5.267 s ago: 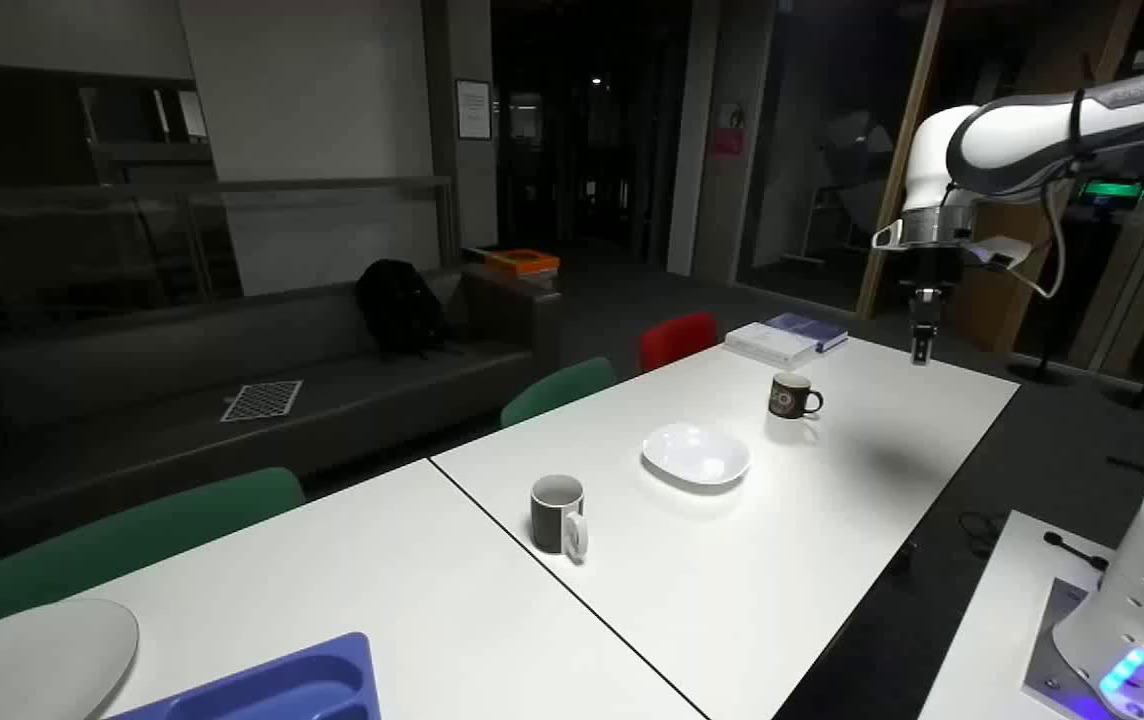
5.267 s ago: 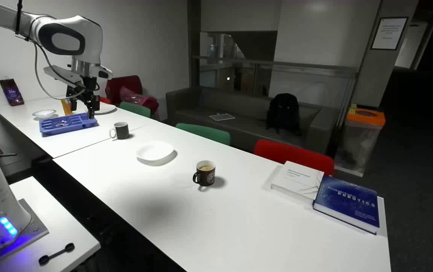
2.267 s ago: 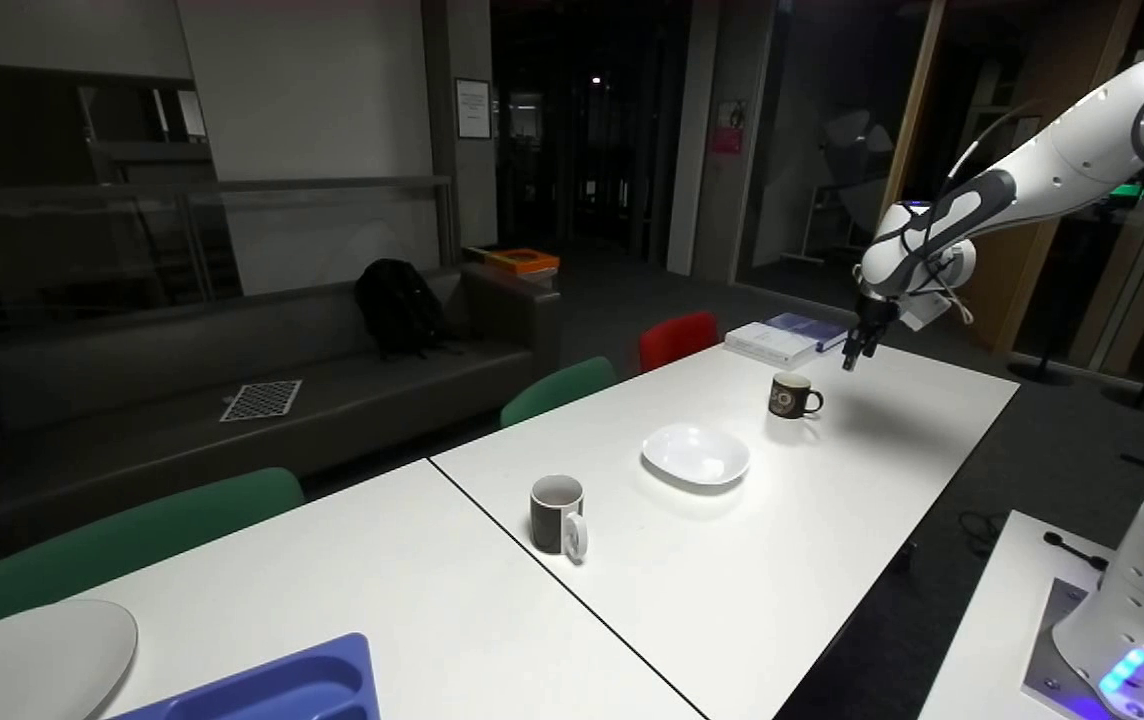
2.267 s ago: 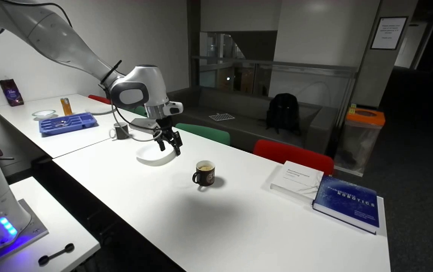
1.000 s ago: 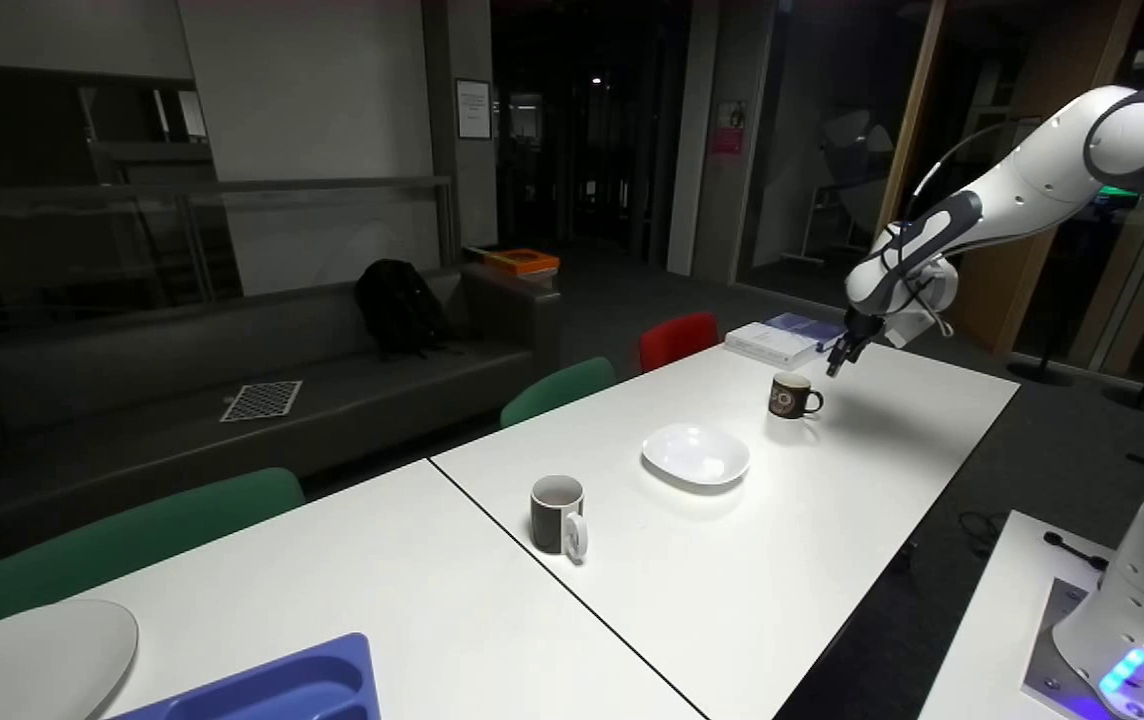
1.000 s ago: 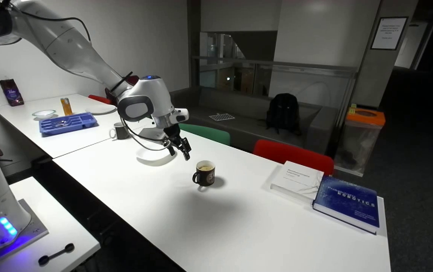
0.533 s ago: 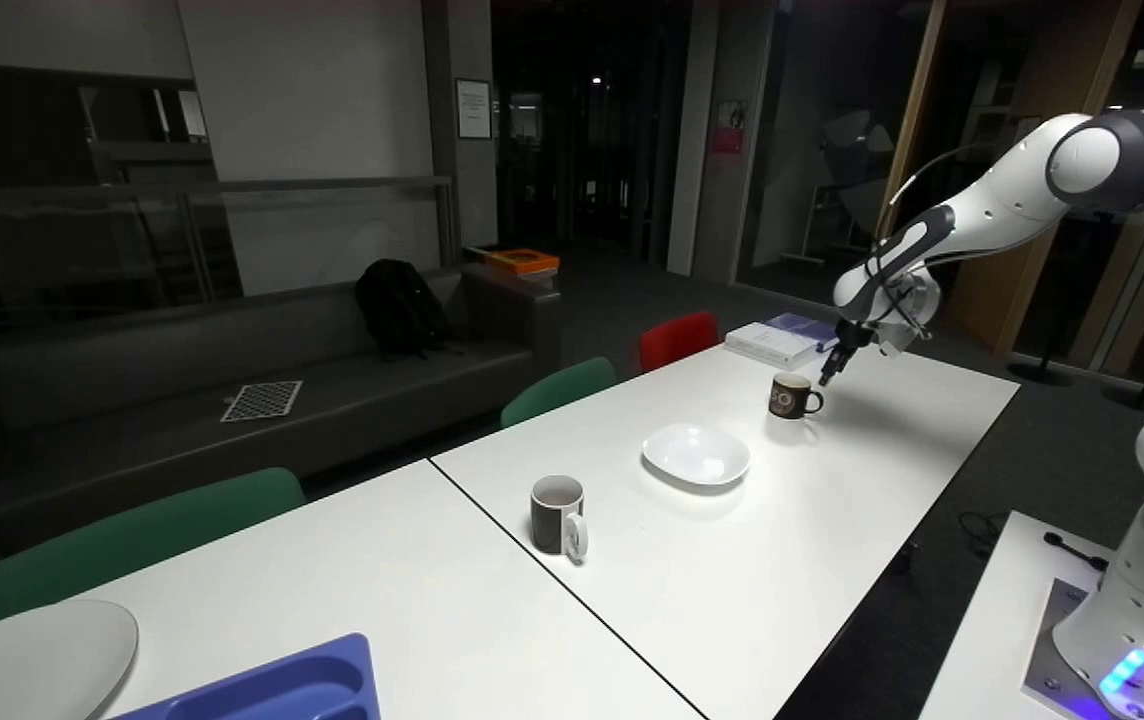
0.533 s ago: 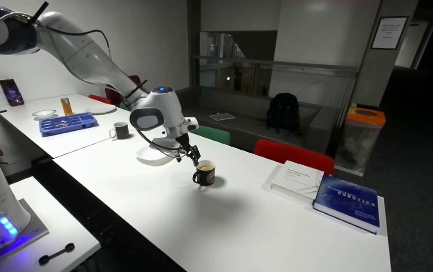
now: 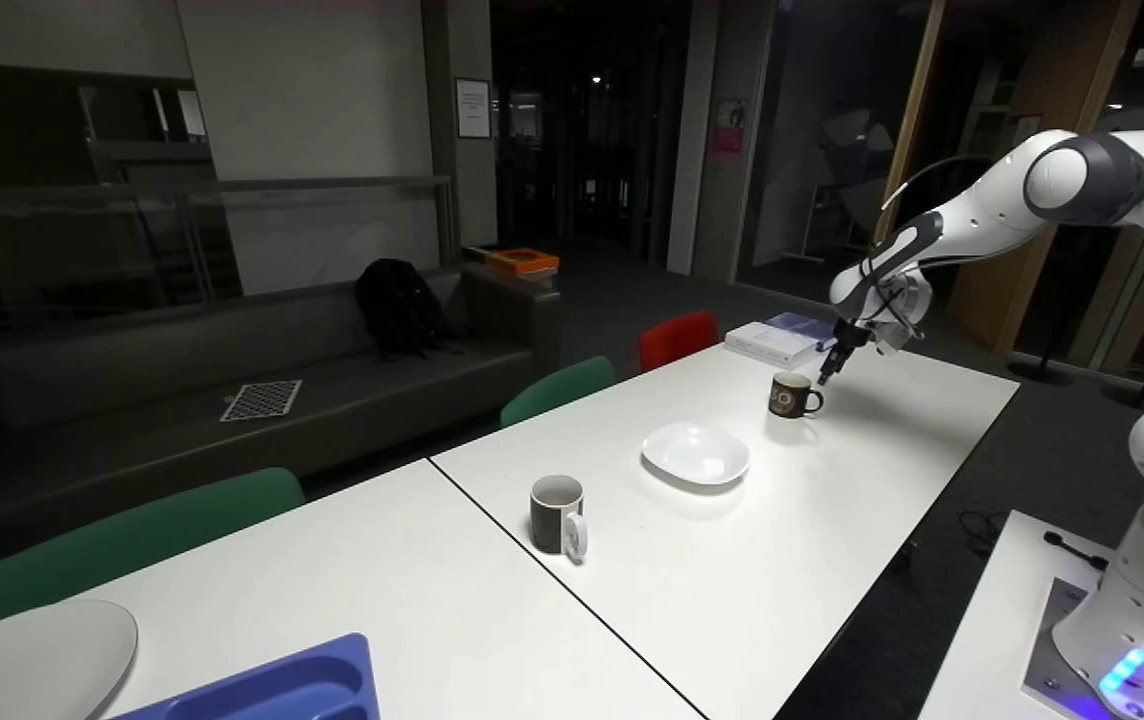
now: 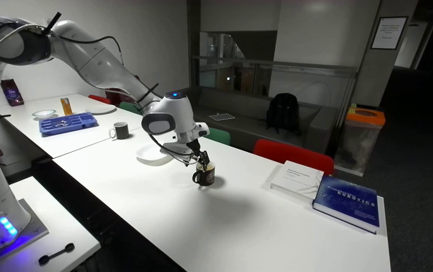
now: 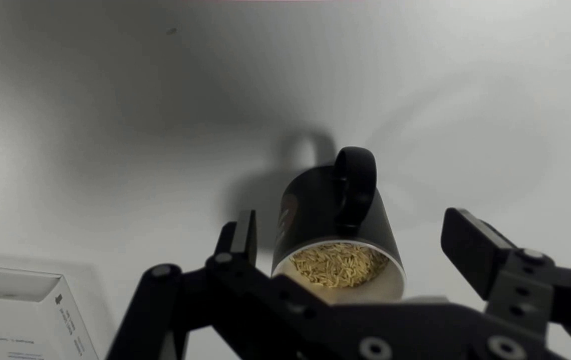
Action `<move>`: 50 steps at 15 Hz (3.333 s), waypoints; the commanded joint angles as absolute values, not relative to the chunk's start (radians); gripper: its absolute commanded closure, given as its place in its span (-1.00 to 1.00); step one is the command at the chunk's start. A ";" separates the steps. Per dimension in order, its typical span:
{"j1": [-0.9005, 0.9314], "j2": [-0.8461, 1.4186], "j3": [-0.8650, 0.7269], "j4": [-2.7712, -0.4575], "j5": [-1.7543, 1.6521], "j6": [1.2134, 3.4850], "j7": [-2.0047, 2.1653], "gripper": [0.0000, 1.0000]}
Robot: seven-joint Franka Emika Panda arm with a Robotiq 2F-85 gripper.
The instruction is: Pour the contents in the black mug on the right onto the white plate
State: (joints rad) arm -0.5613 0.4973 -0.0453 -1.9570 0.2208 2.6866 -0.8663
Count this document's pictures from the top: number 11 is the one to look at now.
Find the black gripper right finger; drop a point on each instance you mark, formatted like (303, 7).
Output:
(491, 257)

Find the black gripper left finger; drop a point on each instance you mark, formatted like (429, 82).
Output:
(165, 301)

